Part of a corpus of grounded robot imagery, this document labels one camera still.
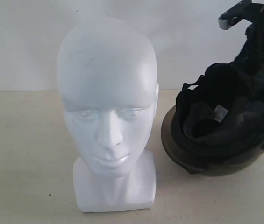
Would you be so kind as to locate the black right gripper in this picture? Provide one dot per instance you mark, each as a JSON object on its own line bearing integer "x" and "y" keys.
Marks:
{"x": 251, "y": 57}

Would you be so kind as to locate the black helmet with visor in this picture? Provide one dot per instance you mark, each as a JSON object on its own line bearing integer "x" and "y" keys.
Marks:
{"x": 216, "y": 126}

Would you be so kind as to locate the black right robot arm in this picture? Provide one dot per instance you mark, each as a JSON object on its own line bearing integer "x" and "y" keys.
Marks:
{"x": 257, "y": 10}

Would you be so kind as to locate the white mannequin head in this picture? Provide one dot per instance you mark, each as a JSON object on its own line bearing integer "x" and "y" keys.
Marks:
{"x": 107, "y": 81}

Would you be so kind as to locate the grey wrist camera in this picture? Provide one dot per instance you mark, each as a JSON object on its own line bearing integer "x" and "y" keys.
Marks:
{"x": 240, "y": 11}

